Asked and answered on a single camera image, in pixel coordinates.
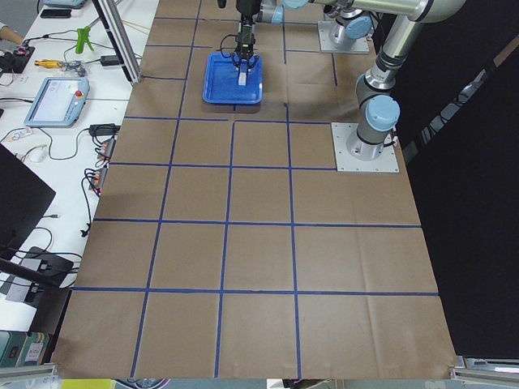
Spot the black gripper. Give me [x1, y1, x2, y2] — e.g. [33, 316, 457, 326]
[233, 22, 255, 61]

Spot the black power adapter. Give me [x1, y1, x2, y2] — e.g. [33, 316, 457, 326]
[100, 55, 120, 66]

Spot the square metal base plate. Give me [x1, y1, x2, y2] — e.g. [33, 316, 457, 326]
[331, 122, 400, 173]

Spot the aluminium frame post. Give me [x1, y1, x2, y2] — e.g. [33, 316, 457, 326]
[92, 0, 142, 84]

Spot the white block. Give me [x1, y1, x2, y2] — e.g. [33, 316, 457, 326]
[238, 71, 247, 86]

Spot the black monitor stand base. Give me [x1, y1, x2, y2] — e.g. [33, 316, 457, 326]
[1, 246, 74, 288]

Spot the green plastic clamp tool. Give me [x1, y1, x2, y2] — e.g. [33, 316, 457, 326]
[75, 26, 94, 54]

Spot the white computer mouse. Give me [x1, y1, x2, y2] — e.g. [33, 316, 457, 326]
[28, 148, 47, 163]

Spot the black smartphone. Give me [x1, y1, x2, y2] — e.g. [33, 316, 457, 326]
[40, 8, 71, 19]

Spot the black monitor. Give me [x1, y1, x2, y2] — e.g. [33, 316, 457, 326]
[0, 146, 56, 260]

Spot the teach pendant with screen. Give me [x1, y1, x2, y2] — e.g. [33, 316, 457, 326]
[24, 77, 90, 128]

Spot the blue plastic tray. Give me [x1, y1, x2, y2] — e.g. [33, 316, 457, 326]
[202, 52, 263, 105]

